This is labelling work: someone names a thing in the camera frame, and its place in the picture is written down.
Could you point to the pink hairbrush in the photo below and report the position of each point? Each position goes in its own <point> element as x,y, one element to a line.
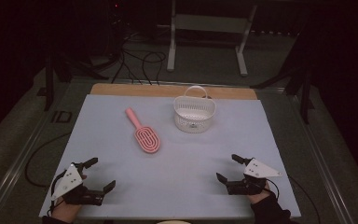
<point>147,140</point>

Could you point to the person's right hand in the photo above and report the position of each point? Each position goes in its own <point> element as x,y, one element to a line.
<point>258,196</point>

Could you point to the white metal stand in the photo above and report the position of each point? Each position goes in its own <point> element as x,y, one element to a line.
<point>209,23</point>

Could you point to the white plastic basket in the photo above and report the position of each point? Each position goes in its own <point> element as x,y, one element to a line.
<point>194,124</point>

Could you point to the person's left hand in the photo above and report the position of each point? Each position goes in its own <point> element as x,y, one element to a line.
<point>65,211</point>

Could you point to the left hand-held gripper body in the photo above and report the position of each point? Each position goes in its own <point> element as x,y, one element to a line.
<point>70,182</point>

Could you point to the pale blue table mat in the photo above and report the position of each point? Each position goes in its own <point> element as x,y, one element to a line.
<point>183,174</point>

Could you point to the black rectangular floor bracket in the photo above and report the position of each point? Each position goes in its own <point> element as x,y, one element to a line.
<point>61,116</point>

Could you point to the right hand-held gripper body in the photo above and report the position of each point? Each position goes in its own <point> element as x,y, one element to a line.
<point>248,185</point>

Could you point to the black tripod stand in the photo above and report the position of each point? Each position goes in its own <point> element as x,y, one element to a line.
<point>52,77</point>
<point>301,81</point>

